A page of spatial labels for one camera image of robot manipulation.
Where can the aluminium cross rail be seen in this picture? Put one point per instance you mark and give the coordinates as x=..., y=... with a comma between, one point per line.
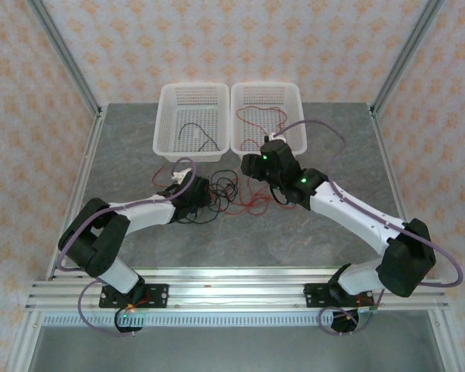
x=236, y=294

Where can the grey metal sheet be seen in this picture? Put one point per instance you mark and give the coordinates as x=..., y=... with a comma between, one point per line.
x=236, y=348

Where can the aluminium table side rail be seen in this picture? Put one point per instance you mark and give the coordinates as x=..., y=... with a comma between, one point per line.
x=89, y=155
x=380, y=135

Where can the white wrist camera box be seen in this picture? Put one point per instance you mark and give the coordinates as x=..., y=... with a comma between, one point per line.
x=276, y=136
x=181, y=175

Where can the aluminium frame post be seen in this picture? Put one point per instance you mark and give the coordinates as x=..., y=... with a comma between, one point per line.
x=408, y=50
x=63, y=50

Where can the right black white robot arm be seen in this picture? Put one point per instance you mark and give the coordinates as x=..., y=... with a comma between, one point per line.
x=356, y=221

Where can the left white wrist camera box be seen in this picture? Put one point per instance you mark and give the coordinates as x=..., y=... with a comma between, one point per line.
x=181, y=175

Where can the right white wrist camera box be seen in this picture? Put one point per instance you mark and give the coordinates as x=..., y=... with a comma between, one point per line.
x=276, y=136

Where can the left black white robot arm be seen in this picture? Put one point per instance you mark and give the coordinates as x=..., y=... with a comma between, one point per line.
x=97, y=240

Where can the white plastic mesh basket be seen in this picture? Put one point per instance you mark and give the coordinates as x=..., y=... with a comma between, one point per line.
x=294, y=100
x=191, y=116

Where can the aluminium frame leg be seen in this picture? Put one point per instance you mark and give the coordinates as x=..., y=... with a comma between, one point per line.
x=23, y=345
x=443, y=341

